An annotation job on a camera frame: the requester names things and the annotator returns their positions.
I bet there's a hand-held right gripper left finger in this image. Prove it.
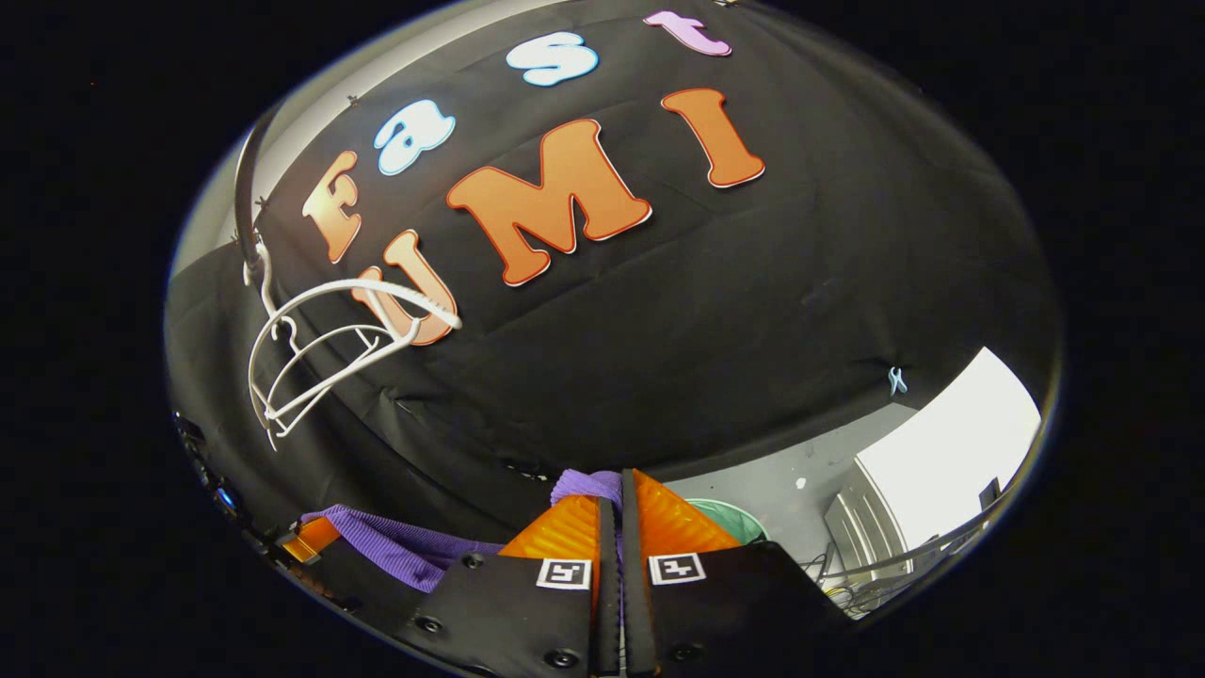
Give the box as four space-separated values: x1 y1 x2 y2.
395 496 618 678

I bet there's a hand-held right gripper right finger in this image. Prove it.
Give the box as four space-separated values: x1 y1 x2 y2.
621 468 853 678

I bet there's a purple shirt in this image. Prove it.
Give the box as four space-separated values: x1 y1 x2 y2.
301 468 624 594

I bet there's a green laundry hamper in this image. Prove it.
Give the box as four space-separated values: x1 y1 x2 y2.
685 497 768 547

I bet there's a white clothes hanger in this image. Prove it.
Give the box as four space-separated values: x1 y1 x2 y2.
247 240 464 451
266 314 401 429

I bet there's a black clothes rack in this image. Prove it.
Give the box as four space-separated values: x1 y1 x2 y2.
233 99 288 283

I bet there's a white cabinet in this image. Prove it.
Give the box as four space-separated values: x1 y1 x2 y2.
822 461 911 577

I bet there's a black backdrop cloth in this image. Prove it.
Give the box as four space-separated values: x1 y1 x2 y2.
165 0 1065 566

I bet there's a white board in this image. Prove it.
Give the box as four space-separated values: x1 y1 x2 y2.
855 347 1042 549

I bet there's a tangle of cables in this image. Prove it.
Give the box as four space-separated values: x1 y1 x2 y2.
803 551 907 620

